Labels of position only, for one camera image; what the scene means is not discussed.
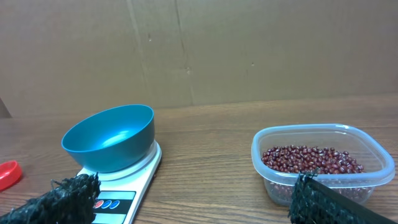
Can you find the red adzuki beans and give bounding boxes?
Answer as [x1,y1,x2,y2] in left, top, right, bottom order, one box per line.
[261,145,364,174]

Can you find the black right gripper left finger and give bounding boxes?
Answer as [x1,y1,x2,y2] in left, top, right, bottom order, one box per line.
[1,174,101,224]

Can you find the white digital kitchen scale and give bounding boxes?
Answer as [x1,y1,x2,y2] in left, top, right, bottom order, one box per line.
[93,141,162,224]

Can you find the red measuring scoop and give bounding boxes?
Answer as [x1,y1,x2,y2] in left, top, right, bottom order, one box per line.
[0,161,22,190]

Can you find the clear plastic container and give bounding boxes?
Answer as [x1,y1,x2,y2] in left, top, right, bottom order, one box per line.
[251,124,396,206]

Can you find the teal plastic bowl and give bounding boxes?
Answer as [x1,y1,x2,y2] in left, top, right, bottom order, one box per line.
[62,105,155,173]

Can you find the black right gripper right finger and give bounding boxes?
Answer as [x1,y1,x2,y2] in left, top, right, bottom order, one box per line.
[288,172,395,224]

